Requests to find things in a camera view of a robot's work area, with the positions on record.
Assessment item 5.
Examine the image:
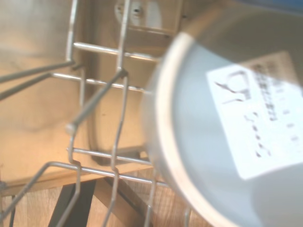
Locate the upper wire dishwasher rack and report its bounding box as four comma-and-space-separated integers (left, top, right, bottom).
0, 0, 192, 227

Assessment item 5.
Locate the black camera tripod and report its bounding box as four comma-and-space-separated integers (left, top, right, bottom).
48, 177, 154, 227

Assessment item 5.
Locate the gray ceramic mug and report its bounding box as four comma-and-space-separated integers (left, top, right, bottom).
139, 2, 303, 227

